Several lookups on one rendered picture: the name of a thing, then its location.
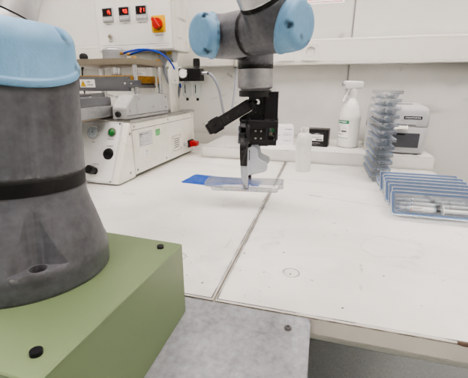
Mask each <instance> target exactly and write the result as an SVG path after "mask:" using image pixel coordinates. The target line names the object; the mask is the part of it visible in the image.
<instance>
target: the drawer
mask: <svg viewBox="0 0 468 378"><path fill-rule="evenodd" d="M113 106H114V105H111V106H96V107H88V108H81V116H82V122H90V121H95V120H101V119H111V118H113Z"/></svg>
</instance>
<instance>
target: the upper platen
mask: <svg viewBox="0 0 468 378"><path fill-rule="evenodd" d="M110 69H111V75H107V76H80V77H130V80H133V76H131V75H122V67H118V66H111V67H110ZM138 80H141V86H142V87H139V88H156V85H155V76H138Z"/></svg>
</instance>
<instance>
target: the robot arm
mask: <svg viewBox="0 0 468 378"><path fill-rule="evenodd" d="M41 1H42V0H0V310H1V309H8V308H16V307H20V306H24V305H30V304H33V303H36V302H41V301H44V300H47V299H51V298H53V297H56V296H59V295H61V294H63V293H66V292H69V291H71V290H73V289H75V288H77V287H79V286H81V285H83V284H84V283H86V282H87V281H90V280H91V279H92V278H93V277H95V276H96V275H97V274H98V273H100V272H101V271H102V270H103V269H104V267H105V266H106V264H107V263H108V261H109V258H110V251H109V239H108V235H107V232H106V230H105V229H104V225H103V224H102V222H101V219H100V216H99V214H98V212H97V209H96V208H95V205H94V203H93V201H92V198H91V196H90V194H89V192H88V189H87V185H86V168H85V156H84V146H83V126H82V116H81V106H80V87H79V77H80V66H79V64H78V62H77V56H76V50H75V44H74V40H73V38H72V37H71V36H70V35H69V33H68V32H66V31H65V30H64V29H63V28H59V27H58V26H54V25H50V24H46V23H42V22H38V17H39V13H40V9H41ZM236 1H237V3H238V6H239V8H240V10H235V11H231V12H228V13H215V12H214V11H210V12H205V11H202V12H199V13H197V14H196V15H195V16H194V17H193V19H192V20H191V22H190V26H189V30H188V34H189V36H188V37H189V43H190V47H191V49H192V50H193V52H194V53H195V54H196V55H198V56H200V57H204V58H209V59H233V60H238V88H239V89H241V90H240V91H239V97H249V99H247V100H245V101H243V102H241V103H240V104H239V105H237V106H235V107H233V108H232V109H230V110H229V111H227V112H225V113H224V114H223V115H220V116H219V117H218V116H216V117H214V118H211V120H210V121H208V124H206V125H205V128H206V129H207V131H208V132H209V134H216V133H220V132H221V131H222V130H223V129H224V127H225V126H227V125H228V124H230V123H231V122H233V121H235V120H236V119H238V118H240V117H241V118H240V119H239V121H240V125H239V142H240V165H241V180H242V182H243V184H244V186H245V187H246V188H248V178H251V175H253V174H257V173H263V172H265V171H266V170H267V168H268V165H267V164H268V163H269V161H270V159H269V156H267V155H265V154H263V153H262V152H261V150H260V146H276V142H277V140H278V98H279V91H272V90H270V89H271V88H272V87H273V62H274V54H279V55H282V54H284V53H293V52H295V51H299V50H302V49H304V48H305V47H306V46H307V45H308V43H309V42H310V40H311V38H312V35H313V33H314V12H313V9H312V7H311V5H310V4H309V3H308V0H236ZM257 99H258V100H259V104H257V102H258V101H257ZM251 110H252V111H251ZM246 113H247V114H246Z"/></svg>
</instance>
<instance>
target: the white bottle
mask: <svg viewBox="0 0 468 378"><path fill-rule="evenodd" d="M311 146H312V136H311V134H310V133H309V127H301V133H299V134H298V136H297V141H296V154H295V170H296V171H298V172H308V171H309V170H310V165H311Z"/></svg>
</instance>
